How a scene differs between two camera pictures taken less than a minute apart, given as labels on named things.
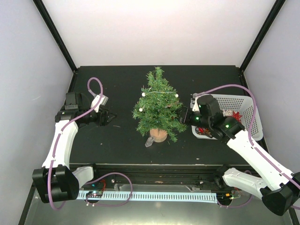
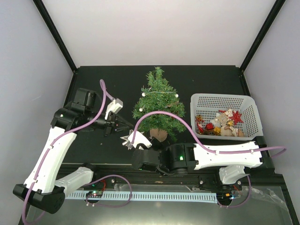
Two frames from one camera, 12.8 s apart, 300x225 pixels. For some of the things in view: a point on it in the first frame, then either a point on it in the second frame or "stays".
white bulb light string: x=144 y=93 stays
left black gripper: x=104 y=121 -> x=112 y=122
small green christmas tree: x=159 y=107 stays
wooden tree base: x=160 y=135 stays
